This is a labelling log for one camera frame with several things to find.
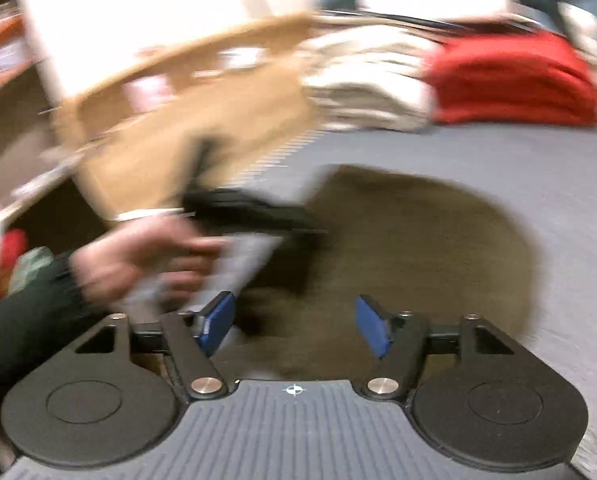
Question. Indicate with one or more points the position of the person's left forearm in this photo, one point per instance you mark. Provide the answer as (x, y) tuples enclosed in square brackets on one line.
[(23, 320)]

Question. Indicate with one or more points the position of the navy patterned blanket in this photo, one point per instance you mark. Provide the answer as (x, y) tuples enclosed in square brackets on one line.
[(428, 19)]

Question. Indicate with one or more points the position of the grey quilted bed mattress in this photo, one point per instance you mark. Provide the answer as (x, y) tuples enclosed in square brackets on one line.
[(568, 210)]

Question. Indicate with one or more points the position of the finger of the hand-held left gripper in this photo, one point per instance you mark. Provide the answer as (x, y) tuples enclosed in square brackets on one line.
[(306, 224)]

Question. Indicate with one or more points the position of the white pillow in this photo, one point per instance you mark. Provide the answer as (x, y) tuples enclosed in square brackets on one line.
[(428, 2)]

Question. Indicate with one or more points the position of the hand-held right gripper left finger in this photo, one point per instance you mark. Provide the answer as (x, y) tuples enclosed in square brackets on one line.
[(217, 322)]

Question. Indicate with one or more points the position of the cardboard box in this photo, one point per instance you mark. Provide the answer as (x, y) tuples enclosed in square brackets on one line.
[(188, 110)]

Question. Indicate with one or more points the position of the person's left hand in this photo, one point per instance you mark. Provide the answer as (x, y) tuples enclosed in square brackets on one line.
[(138, 260)]

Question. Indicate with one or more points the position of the red folded quilt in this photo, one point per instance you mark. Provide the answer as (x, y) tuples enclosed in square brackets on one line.
[(513, 80)]

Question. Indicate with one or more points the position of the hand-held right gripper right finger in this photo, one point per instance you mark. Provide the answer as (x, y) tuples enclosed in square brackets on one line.
[(373, 327)]

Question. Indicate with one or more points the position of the white folded blanket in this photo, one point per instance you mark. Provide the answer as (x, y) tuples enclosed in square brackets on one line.
[(368, 100), (368, 47)]

